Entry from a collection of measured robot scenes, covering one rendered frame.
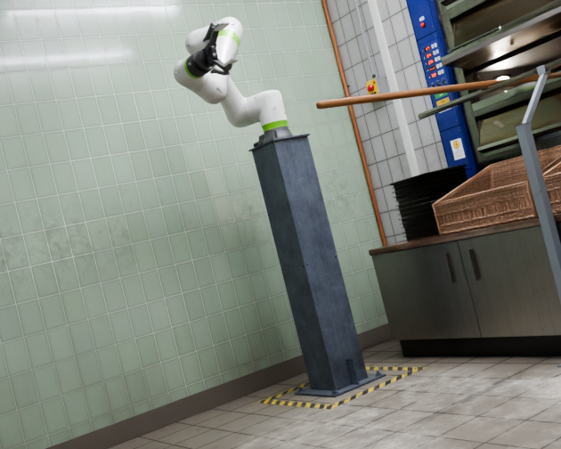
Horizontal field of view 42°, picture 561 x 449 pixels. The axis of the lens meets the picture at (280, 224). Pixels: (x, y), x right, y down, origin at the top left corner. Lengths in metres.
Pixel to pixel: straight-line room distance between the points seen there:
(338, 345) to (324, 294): 0.24
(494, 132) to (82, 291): 2.16
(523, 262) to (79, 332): 2.00
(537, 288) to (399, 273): 0.80
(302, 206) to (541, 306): 1.13
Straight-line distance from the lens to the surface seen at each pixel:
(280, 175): 3.41
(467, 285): 3.42
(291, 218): 3.40
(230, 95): 3.55
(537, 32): 3.64
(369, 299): 4.43
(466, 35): 3.94
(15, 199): 3.56
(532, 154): 3.02
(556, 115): 3.65
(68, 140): 3.69
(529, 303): 3.23
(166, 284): 3.74
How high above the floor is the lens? 0.75
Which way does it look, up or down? 1 degrees up
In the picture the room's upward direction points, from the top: 14 degrees counter-clockwise
